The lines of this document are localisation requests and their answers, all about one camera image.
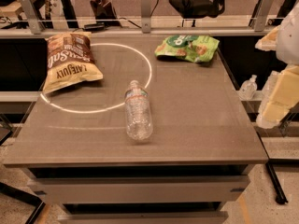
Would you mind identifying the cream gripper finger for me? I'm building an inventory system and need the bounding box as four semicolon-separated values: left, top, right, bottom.
256;64;299;129
255;26;279;51

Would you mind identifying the upper cabinet drawer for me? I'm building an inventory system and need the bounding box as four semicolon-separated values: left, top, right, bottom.
28;175;249;203

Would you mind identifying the middle metal rail bracket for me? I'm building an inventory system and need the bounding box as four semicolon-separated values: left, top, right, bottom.
141;0;151;34

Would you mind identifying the cabinet drawer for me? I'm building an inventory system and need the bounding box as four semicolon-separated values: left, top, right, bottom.
28;175;249;203
58;212;228;224

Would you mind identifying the hand sanitizer bottle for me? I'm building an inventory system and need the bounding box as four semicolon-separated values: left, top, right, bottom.
262;71;279;97
239;75;257;100

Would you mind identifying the right hand sanitizer bottle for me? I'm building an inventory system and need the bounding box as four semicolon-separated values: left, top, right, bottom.
262;71;279;97

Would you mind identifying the Late July chip bag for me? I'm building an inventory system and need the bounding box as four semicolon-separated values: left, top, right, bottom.
43;32;103;93

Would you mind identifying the left hand sanitizer bottle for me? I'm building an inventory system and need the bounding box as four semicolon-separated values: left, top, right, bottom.
239;75;257;100

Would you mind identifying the black device on floor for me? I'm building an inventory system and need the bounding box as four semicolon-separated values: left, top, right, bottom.
84;22;105;31

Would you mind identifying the lower cabinet drawer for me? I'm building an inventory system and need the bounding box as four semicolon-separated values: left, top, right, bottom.
58;212;228;224

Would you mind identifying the black office chair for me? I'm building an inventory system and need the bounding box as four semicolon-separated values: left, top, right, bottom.
168;0;225;19

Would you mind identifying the green snack bag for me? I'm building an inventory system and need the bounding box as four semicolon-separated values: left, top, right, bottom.
154;35;220;63

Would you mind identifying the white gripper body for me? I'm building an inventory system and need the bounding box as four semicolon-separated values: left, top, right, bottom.
276;4;299;65

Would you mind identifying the right metal rail bracket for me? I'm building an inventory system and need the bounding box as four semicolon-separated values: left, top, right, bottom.
252;0;274;32

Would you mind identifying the clear plastic water bottle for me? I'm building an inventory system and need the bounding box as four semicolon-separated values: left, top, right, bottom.
124;80;153;141

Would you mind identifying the metal rail bracket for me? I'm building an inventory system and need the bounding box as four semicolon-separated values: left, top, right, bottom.
252;0;274;32
19;0;44;35
141;0;151;34

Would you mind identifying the left metal rail bracket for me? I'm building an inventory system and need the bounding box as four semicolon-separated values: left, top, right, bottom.
19;0;44;35

